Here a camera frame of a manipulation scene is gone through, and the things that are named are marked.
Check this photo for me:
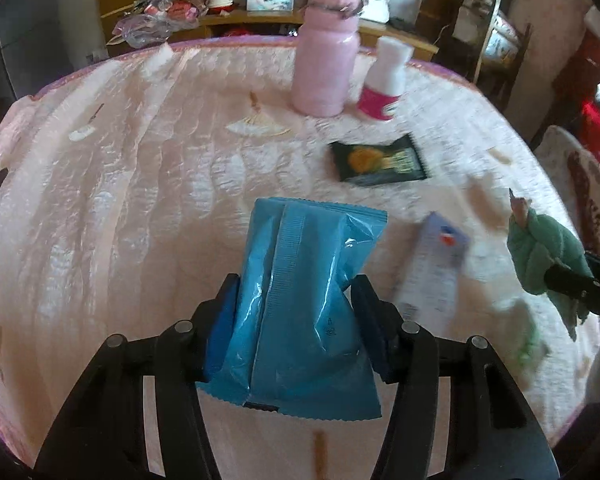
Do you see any dark green biscuit packet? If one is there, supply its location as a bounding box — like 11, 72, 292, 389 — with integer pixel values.
329, 133, 429, 186

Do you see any wooden chair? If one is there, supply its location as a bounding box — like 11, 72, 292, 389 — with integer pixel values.
431, 0, 534, 111

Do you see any white pill bottle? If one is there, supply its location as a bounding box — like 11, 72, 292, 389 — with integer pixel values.
356, 36, 414, 122

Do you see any floral covered sofa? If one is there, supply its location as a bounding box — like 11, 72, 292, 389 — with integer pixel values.
534, 125, 600, 256

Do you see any blue white small box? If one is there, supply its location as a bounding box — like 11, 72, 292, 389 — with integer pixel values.
393, 212, 470, 337

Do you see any pink quilted table cover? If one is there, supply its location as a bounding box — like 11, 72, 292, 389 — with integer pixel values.
0, 38, 600, 464

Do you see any green fluffy cloth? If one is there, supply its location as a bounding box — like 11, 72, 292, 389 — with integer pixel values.
506, 190, 594, 341

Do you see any pink water bottle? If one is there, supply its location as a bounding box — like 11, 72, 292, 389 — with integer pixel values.
291, 0, 362, 117

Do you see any wooden low cabinet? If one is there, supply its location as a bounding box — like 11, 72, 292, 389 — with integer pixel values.
101, 6, 440, 61

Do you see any green white plastic wrapper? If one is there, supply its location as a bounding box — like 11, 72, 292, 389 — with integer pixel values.
498, 299, 550, 382

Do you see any blue tissue pack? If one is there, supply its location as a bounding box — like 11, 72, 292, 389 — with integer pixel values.
202, 197, 388, 422

